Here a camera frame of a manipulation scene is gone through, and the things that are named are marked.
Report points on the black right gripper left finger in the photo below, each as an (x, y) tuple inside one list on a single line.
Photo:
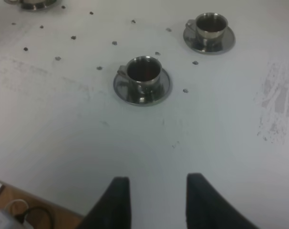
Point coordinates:
[(113, 210)]

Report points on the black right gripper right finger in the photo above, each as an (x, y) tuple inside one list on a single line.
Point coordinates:
[(207, 209)]

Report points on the stainless steel teapot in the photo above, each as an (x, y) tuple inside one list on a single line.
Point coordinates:
[(33, 5)]

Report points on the grey box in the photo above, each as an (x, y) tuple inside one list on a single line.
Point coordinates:
[(7, 221)]

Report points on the near steel saucer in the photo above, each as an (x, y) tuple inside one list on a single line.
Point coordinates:
[(132, 95)]

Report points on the steel saucer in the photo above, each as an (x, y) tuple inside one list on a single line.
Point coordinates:
[(132, 95), (226, 44)]

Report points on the near steel teacup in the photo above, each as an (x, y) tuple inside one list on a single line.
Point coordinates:
[(144, 72)]

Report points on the steel teacup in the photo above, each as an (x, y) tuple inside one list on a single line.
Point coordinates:
[(209, 28), (144, 72)]

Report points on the far steel saucer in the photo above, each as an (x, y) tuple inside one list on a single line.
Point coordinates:
[(226, 44)]

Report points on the far steel teacup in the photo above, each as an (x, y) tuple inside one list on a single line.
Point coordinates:
[(209, 28)]

